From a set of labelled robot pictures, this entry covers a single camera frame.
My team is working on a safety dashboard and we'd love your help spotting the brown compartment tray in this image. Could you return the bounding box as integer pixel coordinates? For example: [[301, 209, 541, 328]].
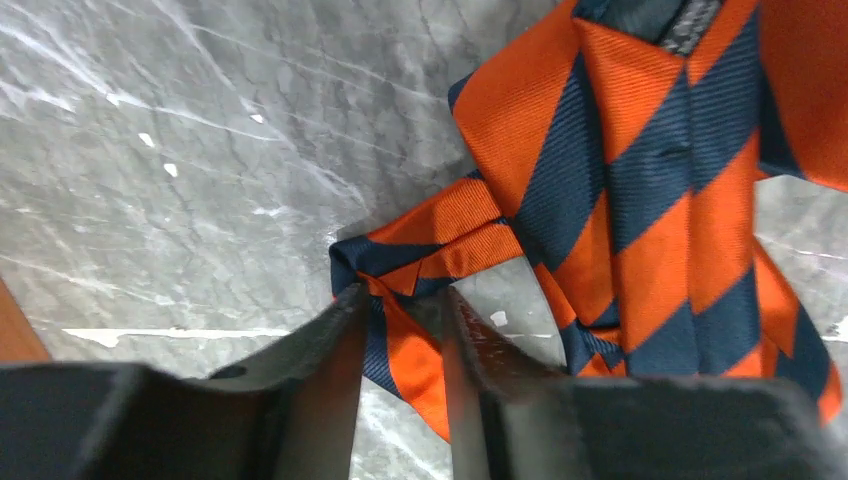
[[0, 282, 52, 364]]

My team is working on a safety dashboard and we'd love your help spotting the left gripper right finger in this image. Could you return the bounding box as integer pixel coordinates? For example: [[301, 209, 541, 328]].
[[440, 288, 847, 479]]

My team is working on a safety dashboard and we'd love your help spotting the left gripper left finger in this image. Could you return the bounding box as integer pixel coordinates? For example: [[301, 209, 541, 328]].
[[1, 284, 368, 479]]

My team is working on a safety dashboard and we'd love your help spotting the orange navy striped tie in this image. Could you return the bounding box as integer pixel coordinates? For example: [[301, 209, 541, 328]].
[[329, 1, 847, 437]]

